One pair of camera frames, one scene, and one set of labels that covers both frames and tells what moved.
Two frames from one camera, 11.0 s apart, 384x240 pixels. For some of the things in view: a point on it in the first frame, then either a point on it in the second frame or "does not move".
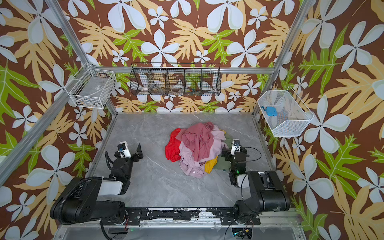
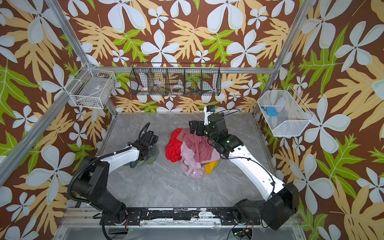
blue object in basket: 270,111 does not move
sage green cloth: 221,163 -> 147,160
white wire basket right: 293,115 does not move
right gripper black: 236,154 -> 194,127
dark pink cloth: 197,137 does not move
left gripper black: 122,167 -> 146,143
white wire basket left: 91,88 does not move
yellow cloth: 209,165 does not move
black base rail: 225,216 does not move
